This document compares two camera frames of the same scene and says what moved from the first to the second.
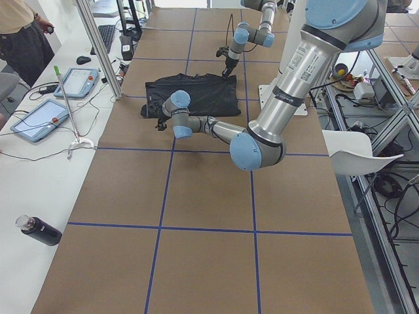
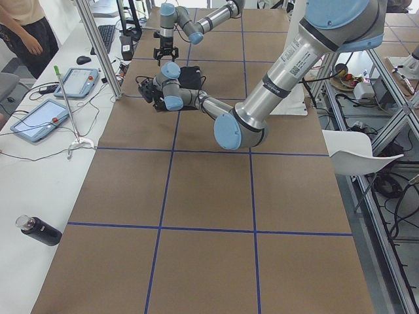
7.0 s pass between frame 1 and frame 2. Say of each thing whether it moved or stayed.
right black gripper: moved
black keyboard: stayed
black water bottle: stayed
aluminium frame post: stayed
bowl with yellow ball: stayed
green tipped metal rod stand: stayed
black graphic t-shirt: moved
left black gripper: moved
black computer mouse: stayed
